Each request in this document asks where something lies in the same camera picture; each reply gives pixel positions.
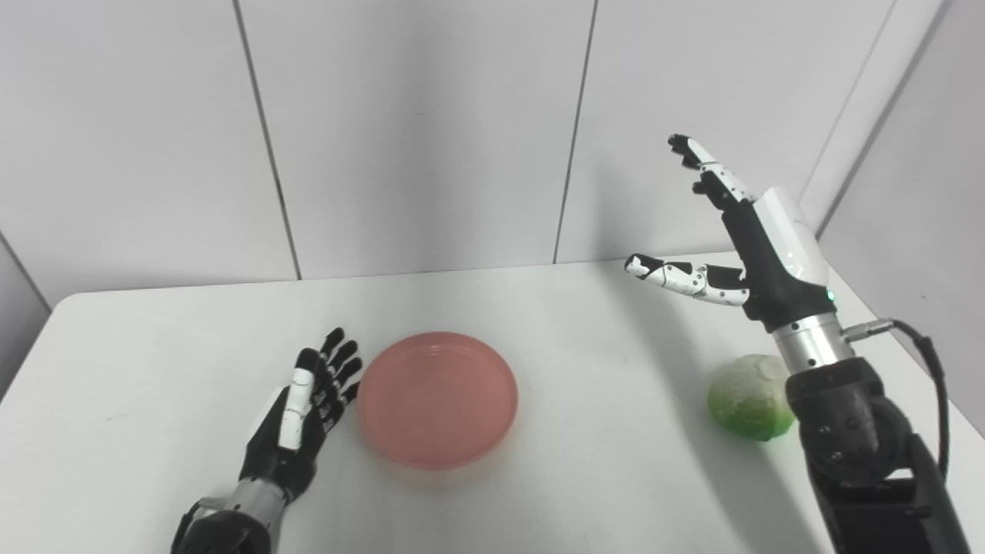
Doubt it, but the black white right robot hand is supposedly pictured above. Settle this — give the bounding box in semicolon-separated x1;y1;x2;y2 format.
625;134;838;333

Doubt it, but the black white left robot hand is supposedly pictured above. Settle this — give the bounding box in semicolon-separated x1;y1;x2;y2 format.
239;328;363;505

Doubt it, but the green white toy cabbage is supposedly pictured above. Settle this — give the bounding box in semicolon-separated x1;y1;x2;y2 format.
707;354;796;442

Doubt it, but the pink round plate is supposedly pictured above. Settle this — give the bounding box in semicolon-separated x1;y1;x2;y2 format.
356;332;519;471

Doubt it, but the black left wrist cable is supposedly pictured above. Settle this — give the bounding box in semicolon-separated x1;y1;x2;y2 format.
171;499;225;554

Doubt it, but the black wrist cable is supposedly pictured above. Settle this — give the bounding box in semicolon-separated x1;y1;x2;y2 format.
843;319;952;479
171;499;225;554

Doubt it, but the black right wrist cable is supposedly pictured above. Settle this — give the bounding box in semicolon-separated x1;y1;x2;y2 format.
843;319;952;479

